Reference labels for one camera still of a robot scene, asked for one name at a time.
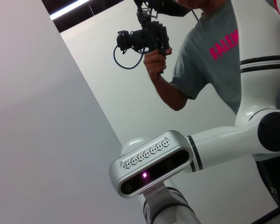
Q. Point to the person's hand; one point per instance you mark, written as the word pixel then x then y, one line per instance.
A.
pixel 155 64

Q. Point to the black video camera rig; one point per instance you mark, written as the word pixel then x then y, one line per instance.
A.
pixel 144 37

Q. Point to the white and silver right robot arm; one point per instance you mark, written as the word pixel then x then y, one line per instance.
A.
pixel 224 149

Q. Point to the person's bare forearm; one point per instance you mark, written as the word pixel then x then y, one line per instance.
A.
pixel 170 95

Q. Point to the person in grey T-shirt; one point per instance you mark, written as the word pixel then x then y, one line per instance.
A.
pixel 212 77

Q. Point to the ceiling light strip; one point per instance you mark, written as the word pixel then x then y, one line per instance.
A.
pixel 67 10

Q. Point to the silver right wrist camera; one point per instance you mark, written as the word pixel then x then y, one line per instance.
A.
pixel 149 163

